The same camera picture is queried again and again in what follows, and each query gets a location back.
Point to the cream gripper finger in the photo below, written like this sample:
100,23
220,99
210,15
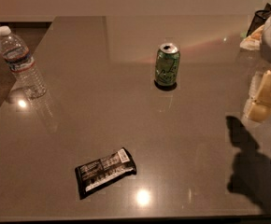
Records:
258,109
255,83

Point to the black rxbar chocolate wrapper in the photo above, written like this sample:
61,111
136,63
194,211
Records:
98,174

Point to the green soda can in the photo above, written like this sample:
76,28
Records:
166,67

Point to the crumpled snack bag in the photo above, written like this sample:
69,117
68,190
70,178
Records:
254,40

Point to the black mesh pen cup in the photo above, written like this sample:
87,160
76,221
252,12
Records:
259,19

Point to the clear plastic water bottle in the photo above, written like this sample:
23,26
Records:
21,63

